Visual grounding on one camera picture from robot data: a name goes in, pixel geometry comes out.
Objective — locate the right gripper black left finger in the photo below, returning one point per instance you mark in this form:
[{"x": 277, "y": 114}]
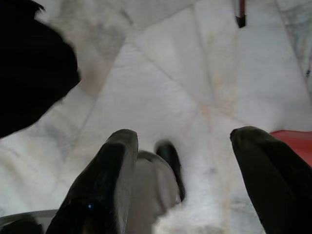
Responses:
[{"x": 97, "y": 190}]

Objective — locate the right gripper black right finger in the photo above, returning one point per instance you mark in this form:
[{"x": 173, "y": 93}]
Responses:
[{"x": 275, "y": 185}]

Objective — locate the navy sweater with red trim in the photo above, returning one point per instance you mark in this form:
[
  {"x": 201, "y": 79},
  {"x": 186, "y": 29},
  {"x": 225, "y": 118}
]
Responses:
[{"x": 31, "y": 73}]

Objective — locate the red plastic stool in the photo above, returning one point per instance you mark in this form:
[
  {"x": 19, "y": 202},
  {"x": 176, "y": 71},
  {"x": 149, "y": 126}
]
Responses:
[{"x": 297, "y": 141}]

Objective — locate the dark brown wooden bar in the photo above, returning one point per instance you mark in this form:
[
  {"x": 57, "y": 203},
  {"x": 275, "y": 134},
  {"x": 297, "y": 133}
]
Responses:
[{"x": 241, "y": 14}]

